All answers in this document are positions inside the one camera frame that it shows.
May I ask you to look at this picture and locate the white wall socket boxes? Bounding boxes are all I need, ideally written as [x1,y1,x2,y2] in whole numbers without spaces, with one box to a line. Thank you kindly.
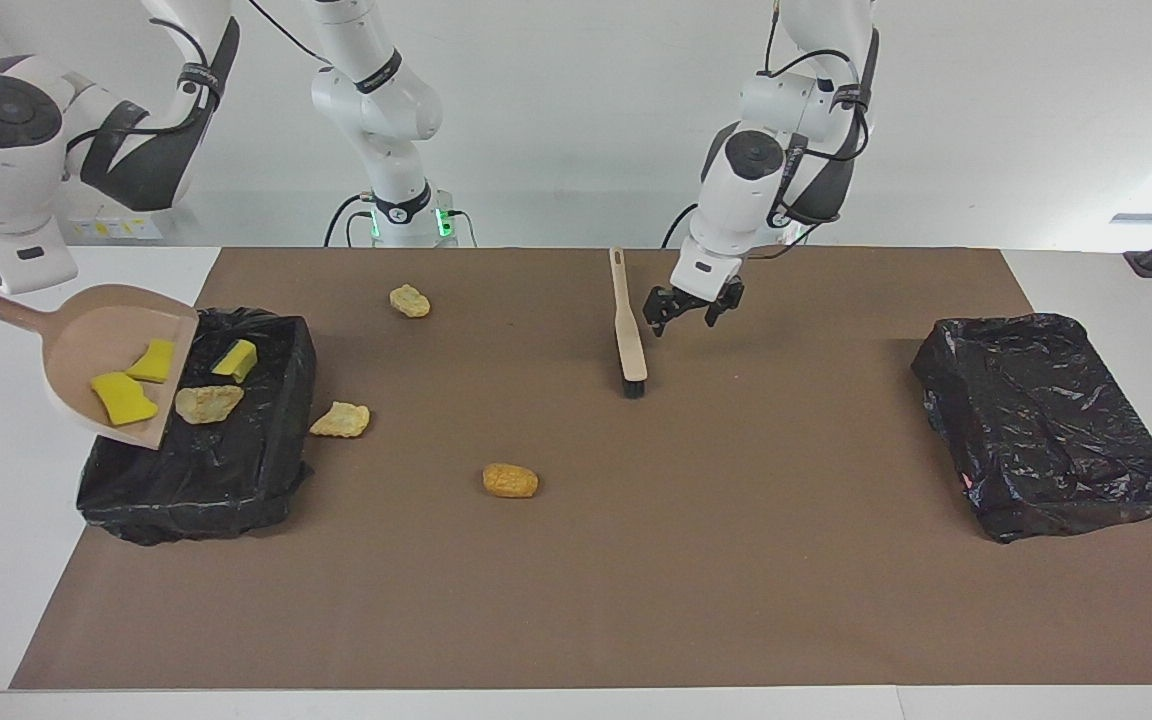
[71,205,165,241]

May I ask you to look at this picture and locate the beige plastic dustpan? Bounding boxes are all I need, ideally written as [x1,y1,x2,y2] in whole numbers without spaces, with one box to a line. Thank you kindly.
[0,272,200,451]

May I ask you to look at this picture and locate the black base power cable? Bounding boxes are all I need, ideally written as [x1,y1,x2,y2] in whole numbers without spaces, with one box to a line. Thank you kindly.
[324,193,377,248]
[661,203,699,249]

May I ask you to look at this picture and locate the small yellow sponge piece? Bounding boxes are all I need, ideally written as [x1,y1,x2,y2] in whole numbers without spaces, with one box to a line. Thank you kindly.
[126,339,178,384]

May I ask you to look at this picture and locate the notched yellow sponge piece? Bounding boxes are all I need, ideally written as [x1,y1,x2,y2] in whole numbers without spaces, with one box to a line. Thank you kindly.
[211,339,259,384]

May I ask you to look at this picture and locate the brown table mat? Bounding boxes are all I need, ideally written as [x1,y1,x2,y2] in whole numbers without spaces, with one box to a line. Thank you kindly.
[9,247,1152,691]

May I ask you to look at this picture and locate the pale cream chip piece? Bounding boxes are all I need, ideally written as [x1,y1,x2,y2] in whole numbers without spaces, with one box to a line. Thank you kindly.
[309,401,372,439]

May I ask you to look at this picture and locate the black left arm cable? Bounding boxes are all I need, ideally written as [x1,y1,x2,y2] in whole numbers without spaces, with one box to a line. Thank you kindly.
[761,0,872,263]

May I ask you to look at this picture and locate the large yellow sponge piece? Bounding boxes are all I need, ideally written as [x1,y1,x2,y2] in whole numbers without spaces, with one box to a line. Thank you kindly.
[90,371,159,428]

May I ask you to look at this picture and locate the beige stone-like chunk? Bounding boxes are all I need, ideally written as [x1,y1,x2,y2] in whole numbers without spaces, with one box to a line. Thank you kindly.
[174,384,245,426]

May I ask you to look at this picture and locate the beige brush with black bristles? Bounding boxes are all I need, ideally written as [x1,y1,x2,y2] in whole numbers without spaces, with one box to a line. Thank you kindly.
[608,247,649,399]

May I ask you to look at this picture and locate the orange-brown nugget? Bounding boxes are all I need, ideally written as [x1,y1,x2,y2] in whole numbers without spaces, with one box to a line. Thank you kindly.
[482,463,540,499]

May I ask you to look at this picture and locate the black bag lined bin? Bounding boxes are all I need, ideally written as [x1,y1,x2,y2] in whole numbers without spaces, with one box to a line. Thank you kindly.
[76,307,319,547]
[911,313,1152,544]

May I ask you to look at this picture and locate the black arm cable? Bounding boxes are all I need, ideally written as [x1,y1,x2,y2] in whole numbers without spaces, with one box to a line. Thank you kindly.
[761,0,872,263]
[61,0,332,161]

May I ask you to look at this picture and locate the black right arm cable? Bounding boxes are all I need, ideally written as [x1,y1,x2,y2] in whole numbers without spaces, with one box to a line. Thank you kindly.
[61,0,332,161]

